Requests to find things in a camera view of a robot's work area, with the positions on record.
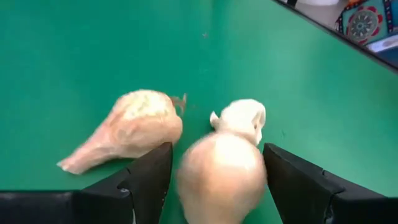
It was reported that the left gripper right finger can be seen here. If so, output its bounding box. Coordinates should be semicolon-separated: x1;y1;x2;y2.
262;142;345;224

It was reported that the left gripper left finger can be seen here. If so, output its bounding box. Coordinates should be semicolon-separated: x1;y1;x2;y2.
76;142;174;224

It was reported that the tan garlic bulb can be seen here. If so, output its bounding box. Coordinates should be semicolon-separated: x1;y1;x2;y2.
175;132;269;224
56;88;188;175

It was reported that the small white garlic bulb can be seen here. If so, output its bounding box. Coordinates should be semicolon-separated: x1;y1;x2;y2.
209;98;267;146

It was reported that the teal patterned cushion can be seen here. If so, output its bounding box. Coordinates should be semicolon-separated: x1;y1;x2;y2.
335;0;395;47

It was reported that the black aluminium table frame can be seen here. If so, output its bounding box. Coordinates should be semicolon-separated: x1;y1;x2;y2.
273;0;398;74

